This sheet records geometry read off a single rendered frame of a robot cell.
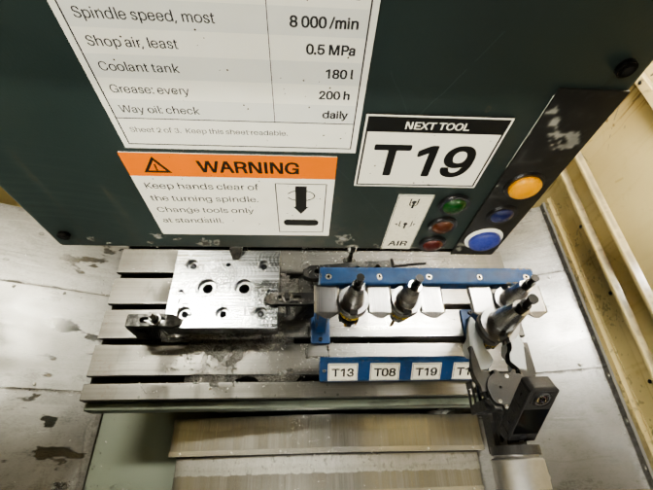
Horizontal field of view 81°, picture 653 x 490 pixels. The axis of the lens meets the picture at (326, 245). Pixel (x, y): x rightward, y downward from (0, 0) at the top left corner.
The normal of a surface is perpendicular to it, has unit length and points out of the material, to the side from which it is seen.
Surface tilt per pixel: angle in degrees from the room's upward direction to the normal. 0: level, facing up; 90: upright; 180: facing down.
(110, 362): 0
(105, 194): 90
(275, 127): 90
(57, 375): 24
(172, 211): 90
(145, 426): 0
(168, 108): 90
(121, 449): 0
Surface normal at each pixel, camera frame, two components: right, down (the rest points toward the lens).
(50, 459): 0.46, -0.47
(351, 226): 0.03, 0.85
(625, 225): -1.00, -0.01
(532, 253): -0.36, -0.47
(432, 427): 0.18, -0.52
